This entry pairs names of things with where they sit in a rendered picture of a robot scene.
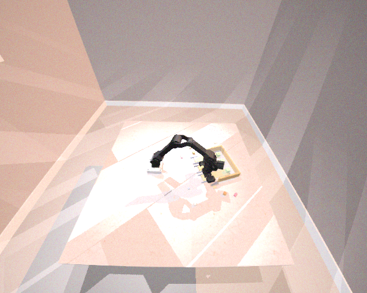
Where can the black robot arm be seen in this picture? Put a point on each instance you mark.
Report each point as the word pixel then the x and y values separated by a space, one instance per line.
pixel 209 157

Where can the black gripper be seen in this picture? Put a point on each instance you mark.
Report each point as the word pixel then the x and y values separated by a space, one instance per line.
pixel 207 173

